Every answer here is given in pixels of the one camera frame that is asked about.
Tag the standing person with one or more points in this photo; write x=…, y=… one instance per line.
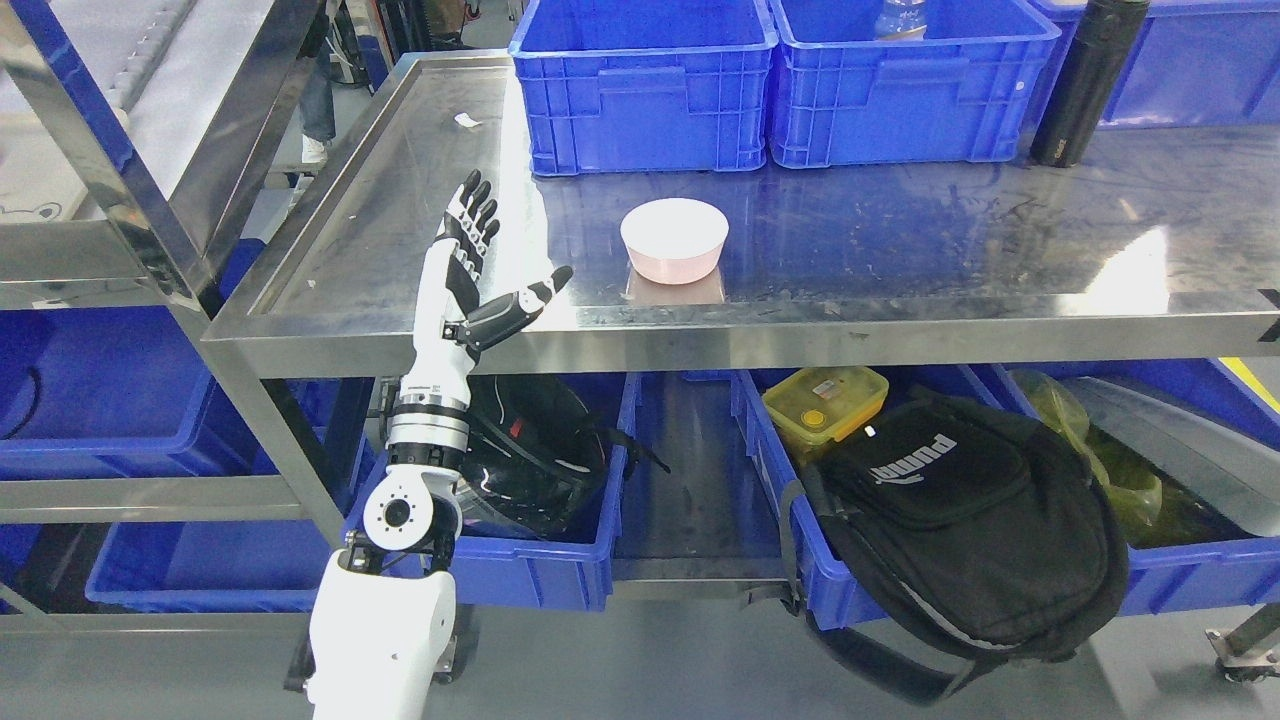
x=318, y=123

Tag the green plastic bag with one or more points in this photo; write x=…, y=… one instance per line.
x=1152, y=509

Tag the blue crate bottom left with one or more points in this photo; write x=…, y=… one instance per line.
x=210, y=566

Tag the black thermos bottle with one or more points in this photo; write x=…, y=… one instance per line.
x=1102, y=42

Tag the blue crate left shelf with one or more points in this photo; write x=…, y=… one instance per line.
x=108, y=392

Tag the blue crate top middle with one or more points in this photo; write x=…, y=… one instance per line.
x=839, y=96

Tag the stainless steel cart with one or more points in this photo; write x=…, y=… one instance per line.
x=1162, y=243

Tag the clear plastic bottle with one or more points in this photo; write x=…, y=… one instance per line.
x=905, y=20

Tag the yellow lunch box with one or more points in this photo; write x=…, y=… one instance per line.
x=817, y=407

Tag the blue crate top left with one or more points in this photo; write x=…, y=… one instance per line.
x=644, y=86

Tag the black motorcycle helmet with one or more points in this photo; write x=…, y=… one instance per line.
x=537, y=458

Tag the black puma backpack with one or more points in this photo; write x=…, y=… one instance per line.
x=982, y=532

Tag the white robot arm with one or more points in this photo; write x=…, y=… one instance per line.
x=385, y=608

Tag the blue crate lower right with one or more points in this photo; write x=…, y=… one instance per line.
x=1226, y=573

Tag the blue crate top right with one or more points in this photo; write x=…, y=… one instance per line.
x=1200, y=63

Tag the blue crate holding backpack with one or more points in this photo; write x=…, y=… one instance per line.
x=831, y=592

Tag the stainless steel shelf rack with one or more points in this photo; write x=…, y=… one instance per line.
x=166, y=245

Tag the pink plastic bowl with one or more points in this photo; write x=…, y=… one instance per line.
x=674, y=241

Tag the white paper scrap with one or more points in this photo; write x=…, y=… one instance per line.
x=465, y=120

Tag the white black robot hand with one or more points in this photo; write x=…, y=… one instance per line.
x=451, y=326

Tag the blue crate holding helmet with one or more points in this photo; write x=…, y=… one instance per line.
x=573, y=573

